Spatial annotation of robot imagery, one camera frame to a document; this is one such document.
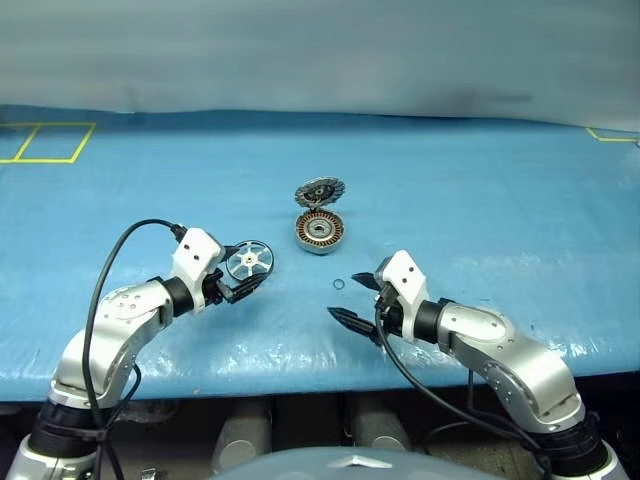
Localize motor stator housing copper windings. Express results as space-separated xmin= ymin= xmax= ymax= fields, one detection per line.
xmin=293 ymin=208 xmax=347 ymax=257

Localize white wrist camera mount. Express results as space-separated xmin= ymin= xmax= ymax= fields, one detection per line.
xmin=374 ymin=249 xmax=431 ymax=344
xmin=171 ymin=227 xmax=227 ymax=316

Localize grey rounded post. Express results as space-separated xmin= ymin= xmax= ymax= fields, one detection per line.
xmin=212 ymin=399 xmax=274 ymax=476
xmin=349 ymin=399 xmax=412 ymax=451

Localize silver spoked rotor wheel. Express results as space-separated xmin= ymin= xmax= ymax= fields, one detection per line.
xmin=224 ymin=240 xmax=275 ymax=282

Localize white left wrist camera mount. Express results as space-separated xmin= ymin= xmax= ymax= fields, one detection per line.
xmin=171 ymin=227 xmax=227 ymax=316

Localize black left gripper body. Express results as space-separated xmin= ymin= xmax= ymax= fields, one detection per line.
xmin=202 ymin=268 xmax=237 ymax=307

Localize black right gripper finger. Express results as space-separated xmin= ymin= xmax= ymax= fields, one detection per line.
xmin=325 ymin=306 xmax=383 ymax=346
xmin=350 ymin=271 xmax=384 ymax=292

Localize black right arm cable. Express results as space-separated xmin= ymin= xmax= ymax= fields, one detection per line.
xmin=374 ymin=299 xmax=554 ymax=480

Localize blue plastic table cover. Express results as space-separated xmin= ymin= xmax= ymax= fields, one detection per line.
xmin=0 ymin=103 xmax=640 ymax=401

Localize grey rounded robot torso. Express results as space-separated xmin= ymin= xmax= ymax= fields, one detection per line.
xmin=209 ymin=446 xmax=494 ymax=480

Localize grey finned rotor disc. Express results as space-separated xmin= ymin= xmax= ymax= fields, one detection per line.
xmin=293 ymin=175 xmax=349 ymax=210

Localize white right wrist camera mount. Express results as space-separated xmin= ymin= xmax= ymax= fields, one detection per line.
xmin=374 ymin=249 xmax=431 ymax=344

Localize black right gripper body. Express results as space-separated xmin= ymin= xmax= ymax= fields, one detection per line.
xmin=372 ymin=278 xmax=404 ymax=341

